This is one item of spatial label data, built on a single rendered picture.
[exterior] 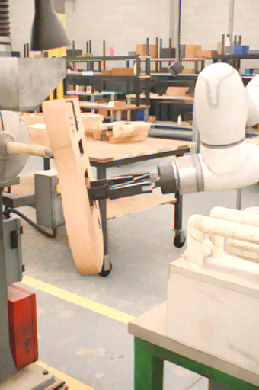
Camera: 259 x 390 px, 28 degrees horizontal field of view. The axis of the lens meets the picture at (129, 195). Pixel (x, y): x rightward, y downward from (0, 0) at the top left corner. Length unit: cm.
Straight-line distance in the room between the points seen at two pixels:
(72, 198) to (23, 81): 47
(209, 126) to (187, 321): 42
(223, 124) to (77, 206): 36
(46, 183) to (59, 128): 90
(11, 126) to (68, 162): 73
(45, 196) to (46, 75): 59
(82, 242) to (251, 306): 36
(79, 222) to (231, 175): 36
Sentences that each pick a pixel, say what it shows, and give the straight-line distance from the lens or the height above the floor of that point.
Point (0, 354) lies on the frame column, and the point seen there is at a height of 41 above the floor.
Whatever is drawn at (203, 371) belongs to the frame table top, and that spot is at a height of 87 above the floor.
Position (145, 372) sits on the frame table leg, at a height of 81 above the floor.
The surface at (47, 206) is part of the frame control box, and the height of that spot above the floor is 100.
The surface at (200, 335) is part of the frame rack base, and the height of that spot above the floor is 97.
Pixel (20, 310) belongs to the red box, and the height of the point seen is 57.
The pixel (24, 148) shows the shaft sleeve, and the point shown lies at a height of 126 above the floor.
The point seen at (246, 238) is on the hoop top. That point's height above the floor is 119.
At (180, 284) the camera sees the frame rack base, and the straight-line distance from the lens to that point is 112.
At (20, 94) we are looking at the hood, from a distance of 147.
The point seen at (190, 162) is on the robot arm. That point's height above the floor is 129.
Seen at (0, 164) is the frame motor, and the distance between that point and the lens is 180.
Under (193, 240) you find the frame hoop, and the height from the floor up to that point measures 116.
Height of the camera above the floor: 150
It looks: 14 degrees down
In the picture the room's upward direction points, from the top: straight up
